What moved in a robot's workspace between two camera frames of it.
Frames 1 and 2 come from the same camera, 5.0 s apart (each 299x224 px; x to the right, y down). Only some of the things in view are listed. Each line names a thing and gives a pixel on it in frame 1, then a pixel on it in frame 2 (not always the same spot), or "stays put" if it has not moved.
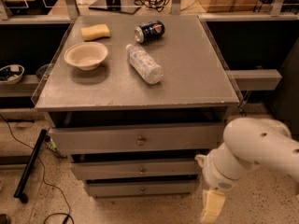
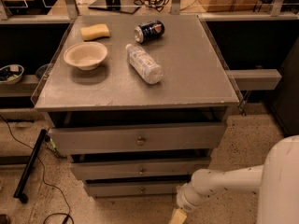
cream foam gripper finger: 213,203 -> 178,217
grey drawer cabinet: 136,100 stays put
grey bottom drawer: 143,189 stays put
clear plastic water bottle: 149,69 stays put
